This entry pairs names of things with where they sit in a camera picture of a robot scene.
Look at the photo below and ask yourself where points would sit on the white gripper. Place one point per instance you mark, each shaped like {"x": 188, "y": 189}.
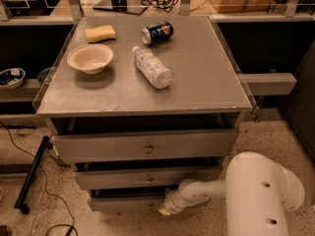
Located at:
{"x": 172, "y": 203}

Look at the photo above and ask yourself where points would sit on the grey bottom drawer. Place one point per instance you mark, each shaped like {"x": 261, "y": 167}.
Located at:
{"x": 128, "y": 199}

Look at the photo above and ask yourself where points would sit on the grey drawer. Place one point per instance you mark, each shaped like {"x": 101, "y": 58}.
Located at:
{"x": 145, "y": 177}
{"x": 145, "y": 145}
{"x": 128, "y": 199}

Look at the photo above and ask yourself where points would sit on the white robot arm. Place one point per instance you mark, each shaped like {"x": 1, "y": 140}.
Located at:
{"x": 258, "y": 192}

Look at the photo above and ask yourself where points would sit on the grey middle drawer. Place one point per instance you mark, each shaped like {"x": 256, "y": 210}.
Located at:
{"x": 145, "y": 177}

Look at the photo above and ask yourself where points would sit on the grey top drawer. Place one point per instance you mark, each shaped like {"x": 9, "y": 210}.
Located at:
{"x": 145, "y": 145}

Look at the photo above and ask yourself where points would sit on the grey drawer cabinet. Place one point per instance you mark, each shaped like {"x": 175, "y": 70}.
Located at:
{"x": 204, "y": 93}

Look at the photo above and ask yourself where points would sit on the clear plastic water bottle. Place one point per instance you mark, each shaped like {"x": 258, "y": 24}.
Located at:
{"x": 155, "y": 72}

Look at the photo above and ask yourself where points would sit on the black bar on floor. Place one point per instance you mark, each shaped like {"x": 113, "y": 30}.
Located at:
{"x": 20, "y": 203}

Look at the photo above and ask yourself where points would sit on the grey metal beam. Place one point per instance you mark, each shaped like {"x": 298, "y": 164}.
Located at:
{"x": 269, "y": 84}

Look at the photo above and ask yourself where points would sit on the beige paper bowl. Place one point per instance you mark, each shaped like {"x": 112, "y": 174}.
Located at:
{"x": 90, "y": 58}

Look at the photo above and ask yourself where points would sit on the blue pepsi can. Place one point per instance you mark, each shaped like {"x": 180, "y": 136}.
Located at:
{"x": 157, "y": 33}

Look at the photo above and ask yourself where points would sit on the yellow sponge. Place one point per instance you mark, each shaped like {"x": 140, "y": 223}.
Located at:
{"x": 100, "y": 33}

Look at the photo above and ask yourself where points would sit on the white bowl with items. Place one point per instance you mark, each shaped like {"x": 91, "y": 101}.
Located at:
{"x": 12, "y": 78}

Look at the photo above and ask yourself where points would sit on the black monitor stand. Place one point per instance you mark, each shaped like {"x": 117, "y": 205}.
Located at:
{"x": 132, "y": 7}

